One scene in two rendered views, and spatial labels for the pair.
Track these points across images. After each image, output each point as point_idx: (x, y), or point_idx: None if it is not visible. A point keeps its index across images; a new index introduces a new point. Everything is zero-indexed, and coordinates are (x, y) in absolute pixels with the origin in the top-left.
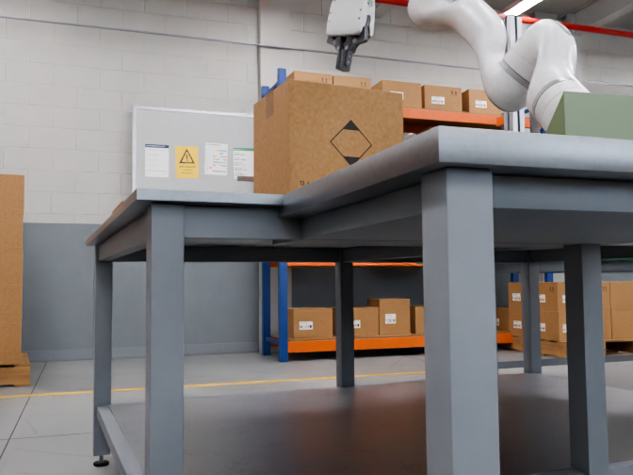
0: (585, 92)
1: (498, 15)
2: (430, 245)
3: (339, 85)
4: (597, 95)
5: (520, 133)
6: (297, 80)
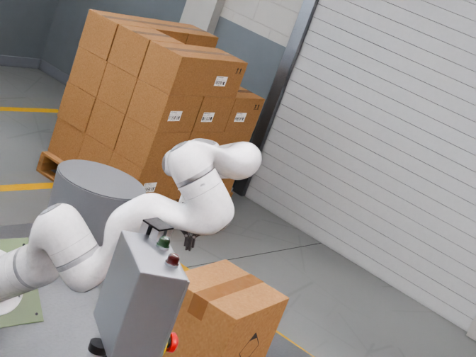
0: (15, 238)
1: (118, 207)
2: None
3: (202, 265)
4: (7, 239)
5: (32, 223)
6: (222, 260)
